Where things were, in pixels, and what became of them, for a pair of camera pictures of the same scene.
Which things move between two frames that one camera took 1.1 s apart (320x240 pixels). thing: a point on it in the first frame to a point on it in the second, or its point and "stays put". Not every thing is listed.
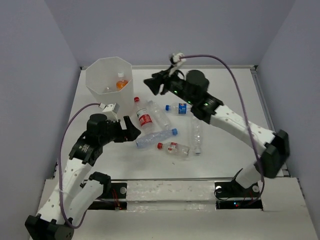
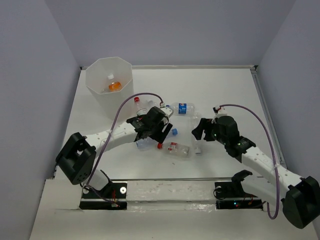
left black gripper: x=131 y=133 to x=159 y=136
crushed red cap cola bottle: x=175 y=148 stays put
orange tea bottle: x=121 y=83 to x=113 y=85
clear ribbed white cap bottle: x=197 y=134 stays put
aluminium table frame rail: x=262 y=92 stays put
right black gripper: x=162 y=77 to x=206 y=124
